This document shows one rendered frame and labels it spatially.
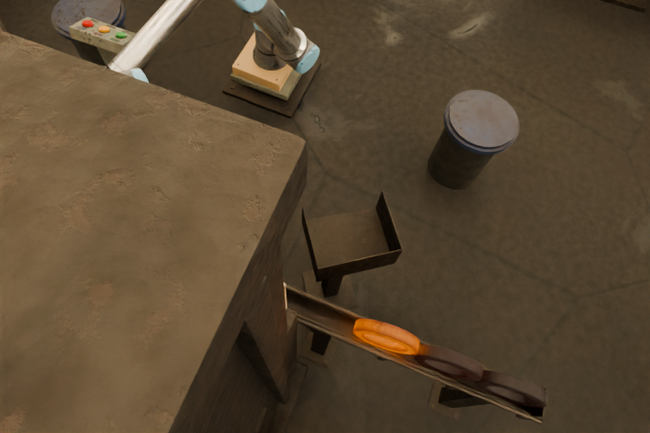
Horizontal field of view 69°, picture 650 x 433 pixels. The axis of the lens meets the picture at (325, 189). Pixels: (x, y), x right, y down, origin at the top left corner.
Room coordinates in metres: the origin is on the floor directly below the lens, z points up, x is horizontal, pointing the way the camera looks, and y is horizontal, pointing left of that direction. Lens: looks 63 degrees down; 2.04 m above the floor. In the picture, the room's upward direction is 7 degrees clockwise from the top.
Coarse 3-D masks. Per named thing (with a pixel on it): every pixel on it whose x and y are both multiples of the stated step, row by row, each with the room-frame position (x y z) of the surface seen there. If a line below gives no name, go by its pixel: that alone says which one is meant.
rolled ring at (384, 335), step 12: (360, 324) 0.26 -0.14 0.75; (372, 324) 0.26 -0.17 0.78; (384, 324) 0.26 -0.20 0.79; (360, 336) 0.24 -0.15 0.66; (372, 336) 0.25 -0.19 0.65; (384, 336) 0.23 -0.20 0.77; (396, 336) 0.23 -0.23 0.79; (408, 336) 0.24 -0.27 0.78; (384, 348) 0.23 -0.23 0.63; (396, 348) 0.22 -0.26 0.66; (408, 348) 0.22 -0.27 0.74
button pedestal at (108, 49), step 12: (96, 24) 1.34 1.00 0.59; (108, 24) 1.36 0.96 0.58; (72, 36) 1.28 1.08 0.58; (84, 36) 1.27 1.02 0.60; (96, 36) 1.26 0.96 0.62; (108, 36) 1.28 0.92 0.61; (132, 36) 1.31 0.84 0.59; (108, 48) 1.24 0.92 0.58; (120, 48) 1.23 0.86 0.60; (108, 60) 1.28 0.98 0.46
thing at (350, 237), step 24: (336, 216) 0.63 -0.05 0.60; (360, 216) 0.65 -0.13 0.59; (384, 216) 0.63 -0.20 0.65; (312, 240) 0.54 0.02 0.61; (336, 240) 0.55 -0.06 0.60; (360, 240) 0.56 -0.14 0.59; (384, 240) 0.58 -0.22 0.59; (312, 264) 0.45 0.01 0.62; (336, 264) 0.43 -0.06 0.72; (360, 264) 0.45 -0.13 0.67; (384, 264) 0.49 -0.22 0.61; (312, 288) 0.54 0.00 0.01; (336, 288) 0.52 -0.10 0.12
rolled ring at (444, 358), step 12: (420, 348) 0.22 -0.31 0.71; (432, 348) 0.22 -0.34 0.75; (444, 348) 0.22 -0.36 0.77; (420, 360) 0.20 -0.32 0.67; (432, 360) 0.20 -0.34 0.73; (444, 360) 0.19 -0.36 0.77; (456, 360) 0.20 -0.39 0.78; (468, 360) 0.20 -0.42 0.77; (444, 372) 0.18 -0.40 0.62; (456, 372) 0.18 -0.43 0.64; (468, 372) 0.17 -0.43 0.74; (480, 372) 0.18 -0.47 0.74
